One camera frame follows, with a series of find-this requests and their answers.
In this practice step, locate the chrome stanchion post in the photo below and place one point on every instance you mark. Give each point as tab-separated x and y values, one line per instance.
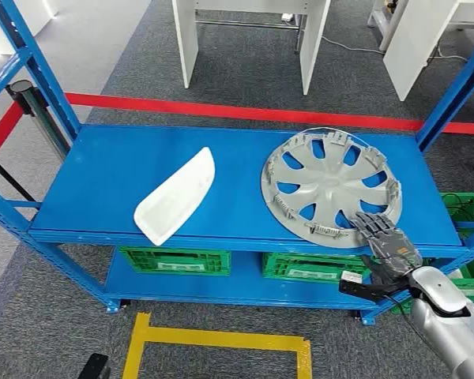
21	90

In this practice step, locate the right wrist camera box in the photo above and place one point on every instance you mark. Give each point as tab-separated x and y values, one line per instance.
353	287

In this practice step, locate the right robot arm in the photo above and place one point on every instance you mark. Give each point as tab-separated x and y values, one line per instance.
450	335

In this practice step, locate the blue metal shelf rack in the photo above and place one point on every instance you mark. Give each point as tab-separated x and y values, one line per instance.
241	157

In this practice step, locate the white power strip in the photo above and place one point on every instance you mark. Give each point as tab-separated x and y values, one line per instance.
287	17

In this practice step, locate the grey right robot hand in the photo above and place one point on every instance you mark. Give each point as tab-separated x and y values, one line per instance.
395	251

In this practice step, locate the grey plastic wheel hubcap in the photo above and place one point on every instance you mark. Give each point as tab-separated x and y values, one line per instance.
328	183

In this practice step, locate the black stanchion post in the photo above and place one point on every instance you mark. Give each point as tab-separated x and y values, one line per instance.
12	180

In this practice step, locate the white desk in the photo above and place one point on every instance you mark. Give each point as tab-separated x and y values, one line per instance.
415	47
185	42

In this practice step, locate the white curved plastic part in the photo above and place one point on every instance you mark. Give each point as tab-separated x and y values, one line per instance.
178	199

